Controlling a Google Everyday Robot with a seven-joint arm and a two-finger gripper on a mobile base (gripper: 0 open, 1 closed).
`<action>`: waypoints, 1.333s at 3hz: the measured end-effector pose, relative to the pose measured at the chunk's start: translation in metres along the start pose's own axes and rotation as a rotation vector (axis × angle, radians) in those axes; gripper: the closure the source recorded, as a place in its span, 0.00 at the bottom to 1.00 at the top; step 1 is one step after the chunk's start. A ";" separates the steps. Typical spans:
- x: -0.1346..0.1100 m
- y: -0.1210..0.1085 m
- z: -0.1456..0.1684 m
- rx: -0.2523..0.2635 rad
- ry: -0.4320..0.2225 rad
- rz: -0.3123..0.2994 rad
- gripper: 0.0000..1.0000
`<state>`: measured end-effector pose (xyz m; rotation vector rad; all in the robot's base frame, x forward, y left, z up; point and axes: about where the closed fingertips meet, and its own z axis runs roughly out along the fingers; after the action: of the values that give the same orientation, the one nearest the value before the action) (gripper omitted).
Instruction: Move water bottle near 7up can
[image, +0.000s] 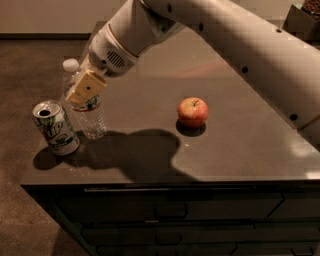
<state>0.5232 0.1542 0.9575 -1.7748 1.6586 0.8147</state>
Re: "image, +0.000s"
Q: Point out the clear plastic water bottle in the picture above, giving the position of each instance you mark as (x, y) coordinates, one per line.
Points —
(89, 116)

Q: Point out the dark box with snacks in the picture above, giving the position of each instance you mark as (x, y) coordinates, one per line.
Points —
(303, 20)

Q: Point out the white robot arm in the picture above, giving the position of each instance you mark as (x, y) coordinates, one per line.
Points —
(284, 70)

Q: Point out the red apple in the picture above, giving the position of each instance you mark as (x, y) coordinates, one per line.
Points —
(192, 112)

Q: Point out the dark cabinet with drawers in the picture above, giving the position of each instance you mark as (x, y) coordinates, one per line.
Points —
(185, 221)

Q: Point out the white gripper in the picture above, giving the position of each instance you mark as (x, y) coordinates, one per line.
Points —
(107, 52)

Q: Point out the green 7up soda can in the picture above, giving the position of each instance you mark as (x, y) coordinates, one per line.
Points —
(53, 122)

